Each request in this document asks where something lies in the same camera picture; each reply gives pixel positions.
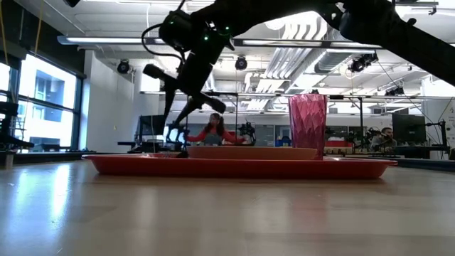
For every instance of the black ceiling spotlight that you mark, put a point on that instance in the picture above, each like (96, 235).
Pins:
(241, 63)
(123, 67)

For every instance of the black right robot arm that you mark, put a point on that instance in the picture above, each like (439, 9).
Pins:
(391, 28)

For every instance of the silver ventilation duct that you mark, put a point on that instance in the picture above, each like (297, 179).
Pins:
(330, 62)

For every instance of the black ceiling track lights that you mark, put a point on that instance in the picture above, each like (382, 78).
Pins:
(357, 64)

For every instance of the black computer monitor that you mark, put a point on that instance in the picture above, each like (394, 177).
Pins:
(151, 124)
(409, 128)

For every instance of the pink faceted cup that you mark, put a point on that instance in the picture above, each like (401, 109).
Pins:
(307, 124)

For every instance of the black aluminium table frame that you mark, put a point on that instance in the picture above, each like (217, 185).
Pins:
(433, 165)

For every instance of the person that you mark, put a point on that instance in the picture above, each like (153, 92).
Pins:
(213, 124)
(387, 133)

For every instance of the black equipment stand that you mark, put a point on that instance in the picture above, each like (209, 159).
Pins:
(10, 142)

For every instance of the large window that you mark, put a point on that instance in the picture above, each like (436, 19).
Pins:
(46, 103)

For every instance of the small black robot arm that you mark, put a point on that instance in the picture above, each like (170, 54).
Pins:
(247, 129)
(177, 137)

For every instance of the long ceiling light strip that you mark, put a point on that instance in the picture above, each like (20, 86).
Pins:
(106, 40)

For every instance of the red plastic tray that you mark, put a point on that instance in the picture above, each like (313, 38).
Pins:
(231, 169)

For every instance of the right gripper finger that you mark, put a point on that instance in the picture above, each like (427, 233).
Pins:
(186, 113)
(168, 106)

